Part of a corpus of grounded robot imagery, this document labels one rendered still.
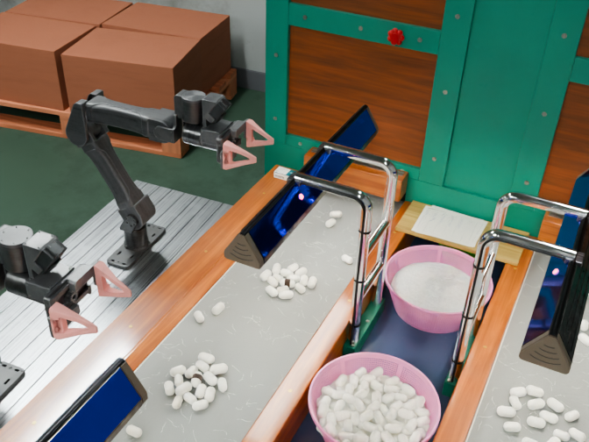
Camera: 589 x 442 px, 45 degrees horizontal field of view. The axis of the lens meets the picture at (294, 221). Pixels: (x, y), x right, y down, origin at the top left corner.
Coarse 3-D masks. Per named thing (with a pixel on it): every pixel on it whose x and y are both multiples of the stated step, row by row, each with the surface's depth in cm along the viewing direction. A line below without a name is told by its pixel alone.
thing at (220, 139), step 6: (222, 132) 163; (228, 132) 164; (216, 138) 161; (222, 138) 162; (228, 138) 166; (234, 138) 169; (240, 138) 171; (204, 144) 166; (216, 144) 162; (222, 144) 162; (240, 144) 172; (216, 150) 163; (216, 156) 164
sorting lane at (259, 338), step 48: (288, 240) 191; (336, 240) 192; (240, 288) 175; (336, 288) 176; (192, 336) 161; (240, 336) 161; (288, 336) 161; (144, 384) 149; (240, 384) 149; (144, 432) 139; (192, 432) 139; (240, 432) 139
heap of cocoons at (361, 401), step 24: (336, 384) 151; (360, 384) 151; (384, 384) 153; (336, 408) 145; (360, 408) 145; (384, 408) 146; (408, 408) 145; (336, 432) 140; (360, 432) 141; (384, 432) 140; (408, 432) 142
